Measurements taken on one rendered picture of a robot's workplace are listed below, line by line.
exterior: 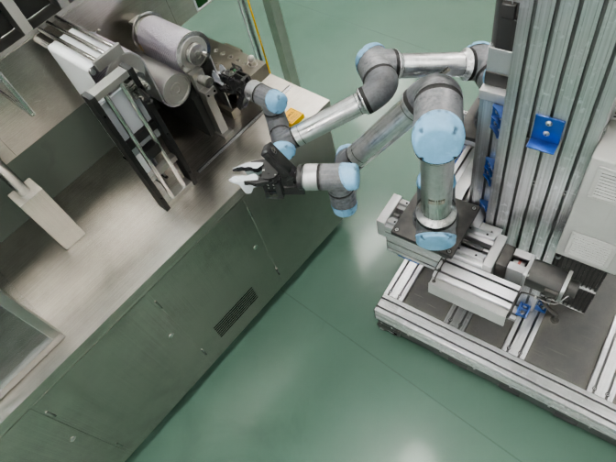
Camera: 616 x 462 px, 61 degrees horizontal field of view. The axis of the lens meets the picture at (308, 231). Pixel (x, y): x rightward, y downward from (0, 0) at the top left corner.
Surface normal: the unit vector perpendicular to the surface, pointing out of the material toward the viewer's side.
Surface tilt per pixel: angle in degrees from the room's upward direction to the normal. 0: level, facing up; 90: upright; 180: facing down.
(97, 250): 0
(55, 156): 90
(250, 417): 0
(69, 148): 90
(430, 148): 82
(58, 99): 90
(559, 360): 0
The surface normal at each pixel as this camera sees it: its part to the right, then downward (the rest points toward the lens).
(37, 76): 0.74, 0.47
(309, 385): -0.19, -0.55
